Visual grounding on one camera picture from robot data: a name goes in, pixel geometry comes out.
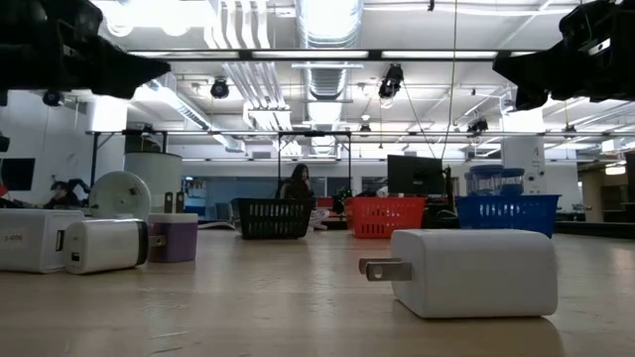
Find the black ceiling spotlight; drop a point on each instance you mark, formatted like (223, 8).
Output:
(52, 98)
(219, 88)
(476, 126)
(392, 82)

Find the person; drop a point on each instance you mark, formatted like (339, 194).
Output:
(62, 196)
(297, 186)

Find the blue capped sand hourglass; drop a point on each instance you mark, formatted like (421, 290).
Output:
(513, 181)
(486, 181)

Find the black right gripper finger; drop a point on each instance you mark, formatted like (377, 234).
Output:
(530, 100)
(536, 69)

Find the black wall screen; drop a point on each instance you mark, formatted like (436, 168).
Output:
(17, 173)

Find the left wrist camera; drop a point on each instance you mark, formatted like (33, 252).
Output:
(74, 20)

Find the black background rig frame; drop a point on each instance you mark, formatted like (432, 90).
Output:
(315, 133)

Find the white pillar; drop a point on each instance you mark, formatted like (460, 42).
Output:
(523, 163)

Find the long ceiling light bar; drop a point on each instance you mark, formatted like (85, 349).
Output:
(377, 54)

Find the black monitor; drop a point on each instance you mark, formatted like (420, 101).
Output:
(414, 176)

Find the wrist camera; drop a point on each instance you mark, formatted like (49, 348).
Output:
(585, 22)
(74, 20)

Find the red plastic basket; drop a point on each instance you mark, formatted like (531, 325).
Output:
(387, 215)

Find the white cylindrical desk device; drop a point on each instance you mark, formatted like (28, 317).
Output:
(119, 196)

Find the white rectangular USB charger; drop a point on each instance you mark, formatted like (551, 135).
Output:
(30, 243)

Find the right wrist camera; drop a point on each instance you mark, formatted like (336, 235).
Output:
(585, 22)

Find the black plastic basket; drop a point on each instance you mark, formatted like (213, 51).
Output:
(273, 218)

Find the large white wall charger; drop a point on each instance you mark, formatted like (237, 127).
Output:
(471, 273)

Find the purple and white wall charger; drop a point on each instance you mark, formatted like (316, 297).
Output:
(173, 240)

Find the white charger with black end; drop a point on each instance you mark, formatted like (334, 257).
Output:
(104, 246)

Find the blue plastic basket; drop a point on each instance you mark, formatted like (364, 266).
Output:
(506, 213)

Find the black aluminium table frame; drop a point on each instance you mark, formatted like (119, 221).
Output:
(590, 229)

